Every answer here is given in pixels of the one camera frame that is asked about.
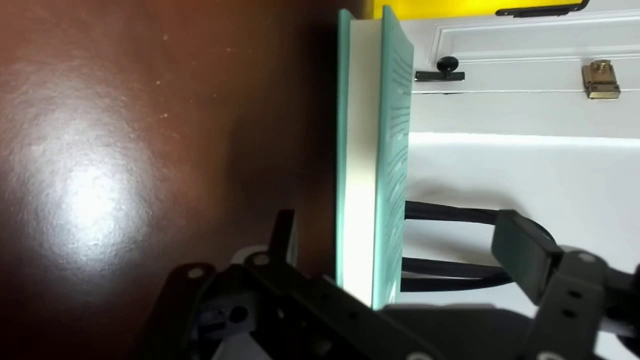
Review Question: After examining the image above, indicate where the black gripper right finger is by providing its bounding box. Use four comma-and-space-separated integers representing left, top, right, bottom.
489, 207, 566, 308

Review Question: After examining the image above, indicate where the brown leather sofa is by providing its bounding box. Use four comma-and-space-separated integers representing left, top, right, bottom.
0, 0, 355, 360

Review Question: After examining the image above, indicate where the brass latch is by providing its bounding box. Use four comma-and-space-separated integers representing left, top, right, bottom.
580, 57, 622, 102

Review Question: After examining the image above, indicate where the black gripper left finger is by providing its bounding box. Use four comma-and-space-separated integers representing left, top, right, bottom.
248, 207, 297, 272

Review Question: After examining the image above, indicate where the yellow object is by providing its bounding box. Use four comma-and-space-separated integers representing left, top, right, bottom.
370, 0, 591, 19

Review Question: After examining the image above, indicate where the black knob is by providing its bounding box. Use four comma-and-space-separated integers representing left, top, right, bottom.
413, 56, 467, 83

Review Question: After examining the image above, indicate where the green hardcover book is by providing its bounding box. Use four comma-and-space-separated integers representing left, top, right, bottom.
334, 6, 415, 312

